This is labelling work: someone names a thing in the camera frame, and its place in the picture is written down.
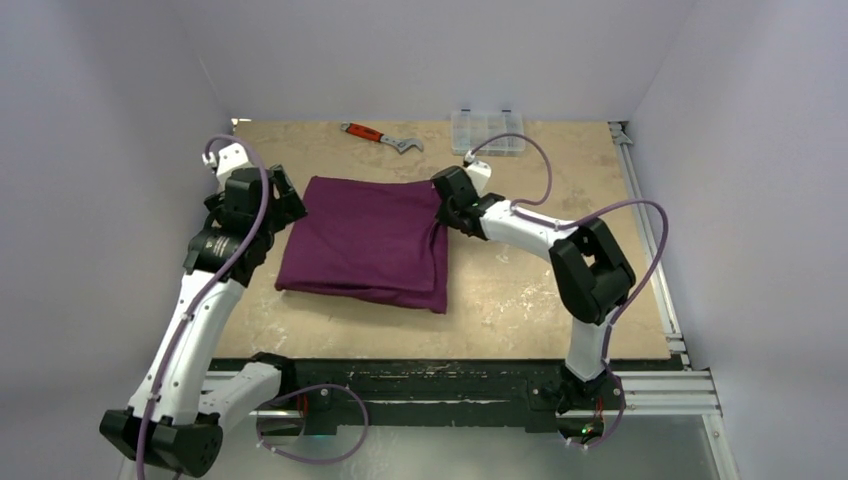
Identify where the clear plastic compartment box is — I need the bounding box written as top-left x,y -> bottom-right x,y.
450,109 -> 526,157

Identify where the purple cloth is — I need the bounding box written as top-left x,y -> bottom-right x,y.
275,176 -> 449,314

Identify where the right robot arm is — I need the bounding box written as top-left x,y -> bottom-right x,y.
431,166 -> 636,407

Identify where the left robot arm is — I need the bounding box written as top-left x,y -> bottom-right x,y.
99,165 -> 306,479

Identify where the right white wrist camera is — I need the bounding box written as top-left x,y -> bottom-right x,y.
463,152 -> 492,196

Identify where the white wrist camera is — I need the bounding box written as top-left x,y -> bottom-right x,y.
463,152 -> 492,196
202,143 -> 253,184

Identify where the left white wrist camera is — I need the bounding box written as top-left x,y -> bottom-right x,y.
202,143 -> 253,184

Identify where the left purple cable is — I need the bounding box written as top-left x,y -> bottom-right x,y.
135,134 -> 272,480

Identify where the purple cable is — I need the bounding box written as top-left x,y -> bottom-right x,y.
463,132 -> 670,452
135,134 -> 272,480

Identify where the orange handled adjustable wrench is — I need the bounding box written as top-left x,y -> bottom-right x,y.
340,122 -> 424,155

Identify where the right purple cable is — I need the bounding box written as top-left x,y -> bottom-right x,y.
463,132 -> 670,452

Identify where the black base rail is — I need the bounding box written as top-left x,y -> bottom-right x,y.
208,357 -> 684,439

